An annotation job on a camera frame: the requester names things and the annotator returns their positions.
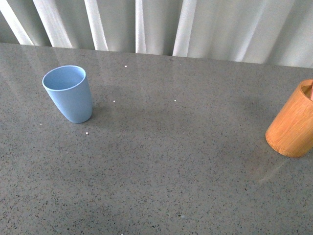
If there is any white pleated curtain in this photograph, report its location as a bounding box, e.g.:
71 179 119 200
0 0 313 68

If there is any wooden bamboo chopstick holder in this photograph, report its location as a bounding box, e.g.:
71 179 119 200
265 79 313 158

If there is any blue plastic cup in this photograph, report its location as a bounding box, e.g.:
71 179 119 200
42 65 92 123

